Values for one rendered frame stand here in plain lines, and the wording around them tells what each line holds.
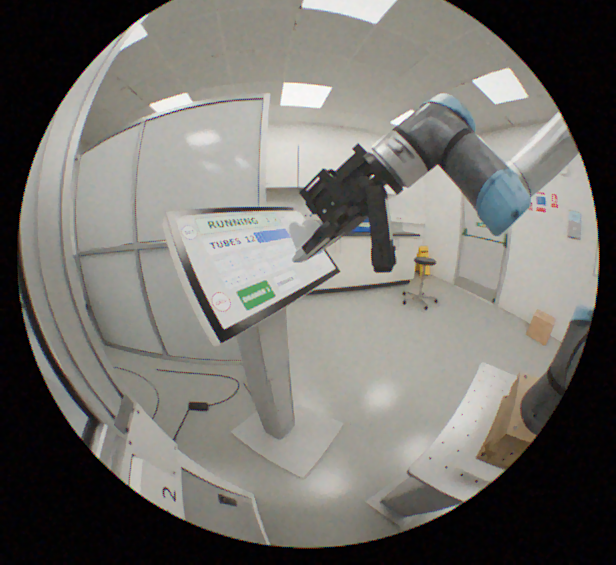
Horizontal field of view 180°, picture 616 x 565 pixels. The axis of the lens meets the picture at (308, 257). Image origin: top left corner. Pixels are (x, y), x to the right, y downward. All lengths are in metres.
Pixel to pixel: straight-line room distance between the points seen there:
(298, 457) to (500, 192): 1.22
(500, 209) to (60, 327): 0.43
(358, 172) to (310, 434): 1.23
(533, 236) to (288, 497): 3.52
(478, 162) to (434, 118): 0.08
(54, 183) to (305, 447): 1.27
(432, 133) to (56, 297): 0.43
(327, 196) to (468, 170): 0.18
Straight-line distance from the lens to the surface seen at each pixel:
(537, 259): 3.26
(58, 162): 0.25
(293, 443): 1.23
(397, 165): 0.25
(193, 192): 1.36
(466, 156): 0.24
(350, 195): 0.27
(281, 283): 0.50
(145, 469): 0.32
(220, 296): 0.40
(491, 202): 0.22
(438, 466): 0.49
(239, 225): 0.54
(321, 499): 1.18
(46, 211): 0.24
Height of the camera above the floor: 1.18
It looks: 13 degrees down
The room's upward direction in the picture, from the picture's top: straight up
